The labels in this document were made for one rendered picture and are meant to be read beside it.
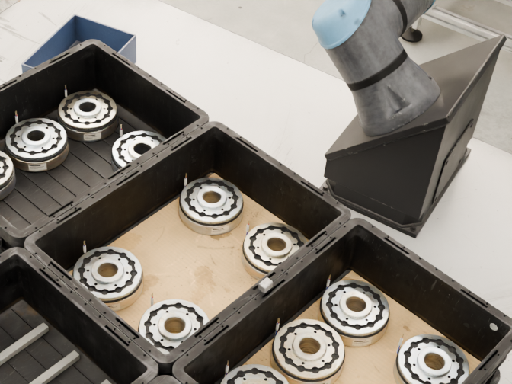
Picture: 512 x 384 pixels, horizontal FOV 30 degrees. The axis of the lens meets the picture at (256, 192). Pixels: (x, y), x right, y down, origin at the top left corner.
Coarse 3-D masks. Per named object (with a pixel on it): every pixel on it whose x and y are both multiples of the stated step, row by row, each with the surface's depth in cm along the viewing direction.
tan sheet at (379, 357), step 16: (352, 272) 149; (400, 320) 144; (416, 320) 144; (384, 336) 141; (400, 336) 141; (304, 352) 138; (352, 352) 139; (368, 352) 139; (384, 352) 139; (464, 352) 140; (352, 368) 137; (368, 368) 137; (384, 368) 137; (432, 368) 138
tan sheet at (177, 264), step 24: (168, 216) 155; (264, 216) 156; (120, 240) 150; (144, 240) 151; (168, 240) 151; (192, 240) 152; (216, 240) 152; (240, 240) 152; (144, 264) 147; (168, 264) 148; (192, 264) 148; (216, 264) 148; (240, 264) 149; (144, 288) 144; (168, 288) 144; (192, 288) 145; (216, 288) 145; (240, 288) 145; (120, 312) 140; (144, 312) 141; (216, 312) 142
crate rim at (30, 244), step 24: (240, 144) 154; (144, 168) 148; (288, 168) 150; (312, 192) 147; (72, 216) 140; (312, 240) 140; (48, 264) 133; (288, 264) 136; (72, 288) 130; (192, 336) 126; (168, 360) 123
